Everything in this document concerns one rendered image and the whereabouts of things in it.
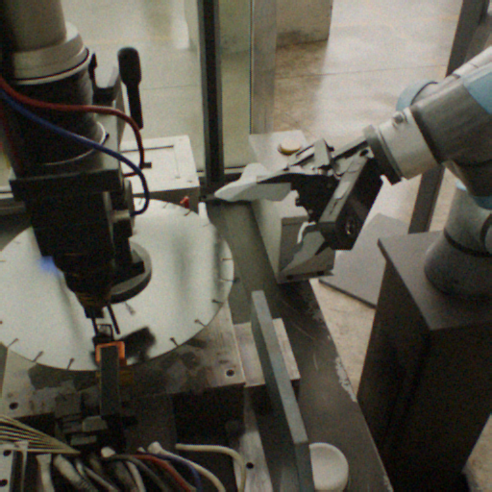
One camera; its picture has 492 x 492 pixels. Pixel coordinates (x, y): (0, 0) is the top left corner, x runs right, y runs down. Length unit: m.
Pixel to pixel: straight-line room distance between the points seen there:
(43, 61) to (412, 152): 0.41
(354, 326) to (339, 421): 1.15
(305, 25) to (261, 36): 2.99
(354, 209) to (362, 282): 1.49
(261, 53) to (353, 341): 1.11
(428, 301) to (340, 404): 0.28
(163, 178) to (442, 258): 0.52
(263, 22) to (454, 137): 0.54
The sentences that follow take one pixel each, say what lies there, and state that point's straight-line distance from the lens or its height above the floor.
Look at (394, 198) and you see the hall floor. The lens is 2.60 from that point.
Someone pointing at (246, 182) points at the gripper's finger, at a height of 1.09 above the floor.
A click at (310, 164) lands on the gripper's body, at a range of 0.71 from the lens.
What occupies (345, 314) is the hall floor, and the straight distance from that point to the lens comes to 2.03.
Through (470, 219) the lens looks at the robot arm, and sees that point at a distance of 0.99.
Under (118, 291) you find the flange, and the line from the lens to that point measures 0.74.
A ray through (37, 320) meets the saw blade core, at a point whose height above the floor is 0.95.
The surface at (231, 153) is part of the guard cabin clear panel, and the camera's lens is 1.24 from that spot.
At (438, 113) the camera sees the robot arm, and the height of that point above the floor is 1.18.
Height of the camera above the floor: 1.47
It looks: 42 degrees down
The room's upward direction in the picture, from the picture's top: straight up
